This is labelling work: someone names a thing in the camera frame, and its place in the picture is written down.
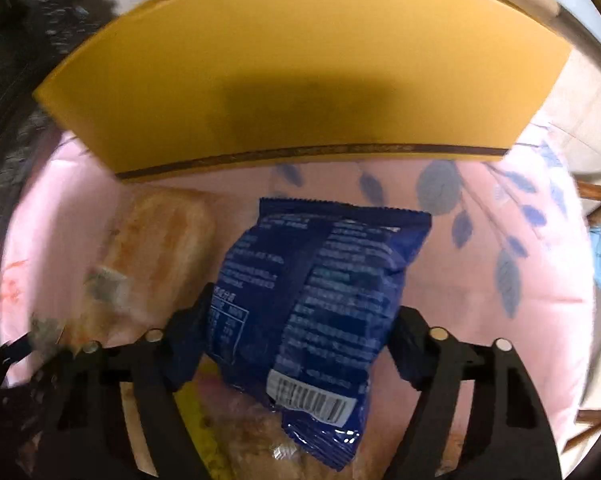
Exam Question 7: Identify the dark fuzzy cloth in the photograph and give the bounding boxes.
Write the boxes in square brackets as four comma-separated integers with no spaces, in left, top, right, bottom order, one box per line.
[0,0,126,480]

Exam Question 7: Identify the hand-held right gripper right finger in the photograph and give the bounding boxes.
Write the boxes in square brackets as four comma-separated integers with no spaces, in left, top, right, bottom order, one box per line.
[381,305,564,480]

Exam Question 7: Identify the dark blue snack packet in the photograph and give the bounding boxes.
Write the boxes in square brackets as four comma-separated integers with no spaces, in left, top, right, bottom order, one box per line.
[203,197,432,471]

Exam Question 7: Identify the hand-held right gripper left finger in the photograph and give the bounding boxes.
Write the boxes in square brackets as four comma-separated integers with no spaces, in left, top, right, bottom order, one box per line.
[36,282,216,480]

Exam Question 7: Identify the pink floral blanket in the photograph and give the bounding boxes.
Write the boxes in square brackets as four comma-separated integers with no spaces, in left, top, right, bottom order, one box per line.
[0,110,601,480]

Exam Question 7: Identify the clear yellow-edged snack packet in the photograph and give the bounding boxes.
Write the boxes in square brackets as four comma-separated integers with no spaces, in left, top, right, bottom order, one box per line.
[173,360,331,480]

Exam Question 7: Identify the wooden chair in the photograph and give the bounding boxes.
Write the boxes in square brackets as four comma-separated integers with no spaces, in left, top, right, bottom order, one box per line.
[575,180,601,426]

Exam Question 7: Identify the clear bread packet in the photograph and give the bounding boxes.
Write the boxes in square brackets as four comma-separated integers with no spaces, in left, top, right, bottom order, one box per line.
[75,187,218,351]

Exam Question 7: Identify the yellow cardboard box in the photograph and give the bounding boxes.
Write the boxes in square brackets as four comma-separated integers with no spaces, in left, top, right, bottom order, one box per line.
[33,0,574,183]

